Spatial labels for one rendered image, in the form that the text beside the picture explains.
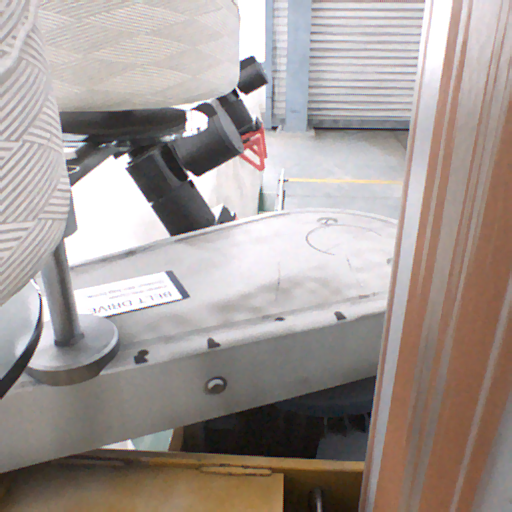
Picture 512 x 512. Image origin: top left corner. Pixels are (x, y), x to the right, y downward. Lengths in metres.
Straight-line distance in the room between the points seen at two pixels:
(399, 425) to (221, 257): 0.23
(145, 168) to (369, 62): 7.25
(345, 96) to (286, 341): 7.51
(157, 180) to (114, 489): 0.34
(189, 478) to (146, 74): 0.23
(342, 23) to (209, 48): 7.39
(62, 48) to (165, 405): 0.19
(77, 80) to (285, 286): 0.17
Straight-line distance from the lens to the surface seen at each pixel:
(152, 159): 0.56
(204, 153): 0.55
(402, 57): 7.81
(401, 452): 0.17
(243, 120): 1.15
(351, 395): 0.38
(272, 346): 0.29
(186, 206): 0.57
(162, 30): 0.28
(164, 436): 1.71
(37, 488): 0.34
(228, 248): 0.38
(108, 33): 0.28
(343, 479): 0.33
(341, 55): 7.69
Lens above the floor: 1.58
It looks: 26 degrees down
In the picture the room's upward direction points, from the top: straight up
